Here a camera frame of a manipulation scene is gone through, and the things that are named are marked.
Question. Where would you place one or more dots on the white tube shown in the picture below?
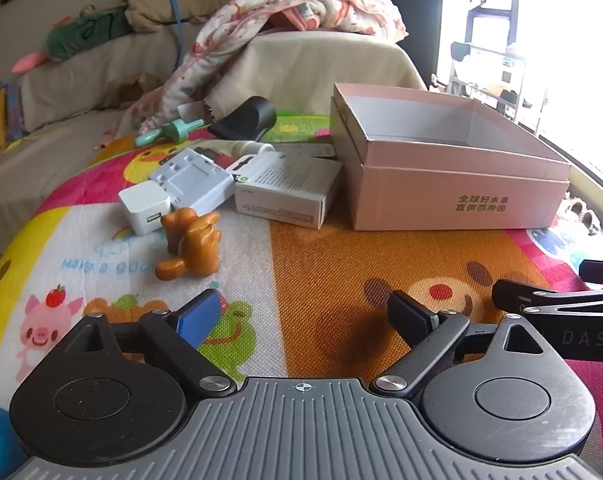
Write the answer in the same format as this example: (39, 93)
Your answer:
(249, 148)

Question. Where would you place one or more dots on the teal nasal aspirator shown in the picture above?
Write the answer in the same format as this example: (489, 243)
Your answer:
(171, 130)

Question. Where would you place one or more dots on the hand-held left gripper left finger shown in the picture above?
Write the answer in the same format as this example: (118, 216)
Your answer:
(201, 321)

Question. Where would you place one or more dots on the colourful cartoon play mat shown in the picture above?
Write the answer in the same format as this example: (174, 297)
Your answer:
(306, 270)

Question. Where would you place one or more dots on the pink cardboard box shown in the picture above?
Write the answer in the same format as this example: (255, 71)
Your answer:
(431, 195)

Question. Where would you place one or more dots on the dark curtain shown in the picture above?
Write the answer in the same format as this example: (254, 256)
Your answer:
(414, 10)

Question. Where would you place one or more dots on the pair of slippers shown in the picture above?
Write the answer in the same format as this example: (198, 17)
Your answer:
(581, 217)

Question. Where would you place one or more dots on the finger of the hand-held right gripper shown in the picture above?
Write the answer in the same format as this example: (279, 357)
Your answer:
(601, 270)
(546, 294)

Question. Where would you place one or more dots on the pink floral blanket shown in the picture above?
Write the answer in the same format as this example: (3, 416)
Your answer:
(261, 15)

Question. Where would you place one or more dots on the white cube charger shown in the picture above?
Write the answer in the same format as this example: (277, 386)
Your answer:
(142, 210)

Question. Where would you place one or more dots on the white cardboard box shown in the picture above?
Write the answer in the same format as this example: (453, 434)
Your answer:
(281, 200)

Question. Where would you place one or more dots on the green plush toy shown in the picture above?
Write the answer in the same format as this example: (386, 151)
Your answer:
(89, 32)

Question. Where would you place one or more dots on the brown squirrel figurine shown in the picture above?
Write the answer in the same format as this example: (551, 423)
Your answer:
(194, 240)

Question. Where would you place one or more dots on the white power adapter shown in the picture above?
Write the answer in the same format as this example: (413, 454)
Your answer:
(191, 180)

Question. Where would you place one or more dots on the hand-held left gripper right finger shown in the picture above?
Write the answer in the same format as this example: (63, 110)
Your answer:
(407, 318)

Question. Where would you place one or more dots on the beige pillow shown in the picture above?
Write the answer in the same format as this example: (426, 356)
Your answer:
(201, 0)

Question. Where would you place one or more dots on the beige covered sofa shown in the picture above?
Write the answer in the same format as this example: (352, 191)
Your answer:
(306, 65)

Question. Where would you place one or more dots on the white paper card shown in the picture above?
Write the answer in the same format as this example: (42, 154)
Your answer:
(191, 110)

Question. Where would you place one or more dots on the metal balcony rack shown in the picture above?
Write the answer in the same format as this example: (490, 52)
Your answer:
(486, 77)

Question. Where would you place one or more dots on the black cylindrical device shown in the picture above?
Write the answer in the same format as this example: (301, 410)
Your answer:
(246, 117)

